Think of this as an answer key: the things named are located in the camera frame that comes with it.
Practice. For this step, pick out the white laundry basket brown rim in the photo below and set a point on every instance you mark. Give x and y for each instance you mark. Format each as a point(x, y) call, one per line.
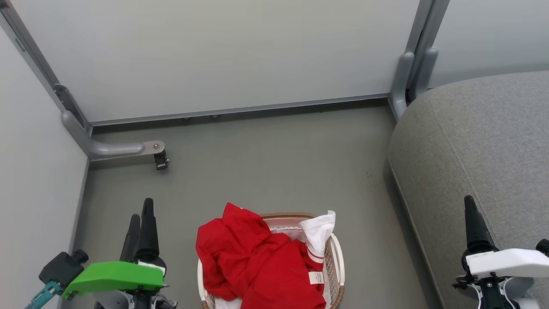
point(336, 266)

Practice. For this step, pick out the grey partition post base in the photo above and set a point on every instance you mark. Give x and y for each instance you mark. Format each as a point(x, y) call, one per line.
point(403, 77)

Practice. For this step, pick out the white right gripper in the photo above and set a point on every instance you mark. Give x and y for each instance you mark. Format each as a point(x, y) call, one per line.
point(510, 259)

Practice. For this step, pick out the black caster wheel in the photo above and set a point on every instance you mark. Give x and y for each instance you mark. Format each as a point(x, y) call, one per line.
point(161, 160)

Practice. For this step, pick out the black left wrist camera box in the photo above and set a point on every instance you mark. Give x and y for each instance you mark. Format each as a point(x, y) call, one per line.
point(62, 267)

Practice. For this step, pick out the grey partition post with foot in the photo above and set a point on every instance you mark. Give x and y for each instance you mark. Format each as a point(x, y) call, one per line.
point(103, 149)

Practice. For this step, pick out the red jersey number 23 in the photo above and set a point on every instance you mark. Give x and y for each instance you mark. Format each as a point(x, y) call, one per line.
point(257, 257)

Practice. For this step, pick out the white basket liner cloth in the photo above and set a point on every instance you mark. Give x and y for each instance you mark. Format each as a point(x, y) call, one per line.
point(285, 224)

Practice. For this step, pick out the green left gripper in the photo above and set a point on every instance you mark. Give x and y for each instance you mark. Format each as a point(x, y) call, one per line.
point(113, 275)

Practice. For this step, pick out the grey fabric sofa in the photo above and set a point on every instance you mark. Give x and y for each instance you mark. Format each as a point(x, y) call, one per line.
point(480, 146)

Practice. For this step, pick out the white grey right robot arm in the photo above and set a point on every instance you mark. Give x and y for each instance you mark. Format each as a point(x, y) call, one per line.
point(493, 294)

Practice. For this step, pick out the red shorts white striped trim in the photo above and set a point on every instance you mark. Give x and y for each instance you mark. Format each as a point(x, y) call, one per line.
point(319, 234)

